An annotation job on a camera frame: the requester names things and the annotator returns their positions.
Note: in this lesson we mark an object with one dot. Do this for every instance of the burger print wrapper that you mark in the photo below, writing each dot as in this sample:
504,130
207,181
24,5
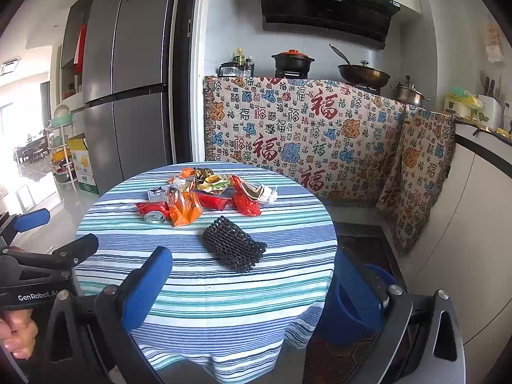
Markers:
214,184

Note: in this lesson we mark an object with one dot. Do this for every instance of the black clay pot orange lid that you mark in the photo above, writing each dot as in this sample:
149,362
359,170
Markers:
292,64

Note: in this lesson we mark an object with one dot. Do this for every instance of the black range hood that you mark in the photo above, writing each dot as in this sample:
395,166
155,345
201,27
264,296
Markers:
364,22

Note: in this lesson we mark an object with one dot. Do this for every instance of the patterned fu character cloth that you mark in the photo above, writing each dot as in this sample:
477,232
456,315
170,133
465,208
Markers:
341,143

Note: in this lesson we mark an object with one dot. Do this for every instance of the yellow cardboard box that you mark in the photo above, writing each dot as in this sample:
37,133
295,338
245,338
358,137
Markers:
82,163

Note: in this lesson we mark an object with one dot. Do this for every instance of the black wok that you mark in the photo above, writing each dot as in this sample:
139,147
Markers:
360,75

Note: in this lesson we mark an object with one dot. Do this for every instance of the striped blue tablecloth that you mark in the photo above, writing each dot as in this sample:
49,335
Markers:
234,325

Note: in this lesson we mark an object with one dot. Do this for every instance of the black foam mesh sleeve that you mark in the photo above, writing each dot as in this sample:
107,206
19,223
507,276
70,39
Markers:
233,248

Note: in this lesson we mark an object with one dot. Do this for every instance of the steel pot with lid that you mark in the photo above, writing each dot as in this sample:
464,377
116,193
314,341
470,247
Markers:
407,93

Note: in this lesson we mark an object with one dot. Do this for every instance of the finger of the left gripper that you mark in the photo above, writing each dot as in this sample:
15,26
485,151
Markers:
72,249
12,224

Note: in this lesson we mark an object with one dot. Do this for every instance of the glass condiment container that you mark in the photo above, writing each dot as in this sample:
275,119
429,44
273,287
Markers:
229,69

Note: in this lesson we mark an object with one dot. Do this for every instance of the crushed red soda can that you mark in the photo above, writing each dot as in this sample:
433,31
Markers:
153,212

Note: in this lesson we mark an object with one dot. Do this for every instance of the orange snack bag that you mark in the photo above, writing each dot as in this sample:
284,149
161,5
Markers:
183,207

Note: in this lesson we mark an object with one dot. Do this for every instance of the orange plastic bag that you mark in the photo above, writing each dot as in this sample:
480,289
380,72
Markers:
181,178

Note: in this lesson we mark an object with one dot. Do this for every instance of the grey refrigerator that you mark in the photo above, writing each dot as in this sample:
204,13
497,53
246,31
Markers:
136,72

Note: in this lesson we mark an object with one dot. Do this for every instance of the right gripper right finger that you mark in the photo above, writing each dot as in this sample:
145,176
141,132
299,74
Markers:
327,363

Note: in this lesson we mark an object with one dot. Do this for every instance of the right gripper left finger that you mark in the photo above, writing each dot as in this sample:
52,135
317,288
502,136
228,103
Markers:
121,309

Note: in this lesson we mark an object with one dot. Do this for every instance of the white knife block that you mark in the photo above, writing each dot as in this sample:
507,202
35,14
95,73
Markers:
490,113

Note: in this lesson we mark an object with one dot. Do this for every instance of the white patterned paper bag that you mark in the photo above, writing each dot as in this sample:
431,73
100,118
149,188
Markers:
260,193

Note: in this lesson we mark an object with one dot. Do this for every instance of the person's left hand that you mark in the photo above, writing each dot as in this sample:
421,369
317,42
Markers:
18,332

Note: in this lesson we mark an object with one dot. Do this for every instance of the red plastic bag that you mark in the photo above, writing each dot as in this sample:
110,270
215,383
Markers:
243,203

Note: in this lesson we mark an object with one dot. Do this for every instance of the red plastic wrapper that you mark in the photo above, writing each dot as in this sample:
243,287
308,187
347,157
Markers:
212,202

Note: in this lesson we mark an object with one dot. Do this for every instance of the blue trash bin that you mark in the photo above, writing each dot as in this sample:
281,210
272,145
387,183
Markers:
352,310

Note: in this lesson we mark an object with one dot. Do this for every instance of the gold foil wrapper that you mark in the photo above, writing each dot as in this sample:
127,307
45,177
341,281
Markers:
202,173

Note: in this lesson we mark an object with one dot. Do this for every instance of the white storage rack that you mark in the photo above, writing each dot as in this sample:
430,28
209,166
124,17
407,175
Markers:
59,131

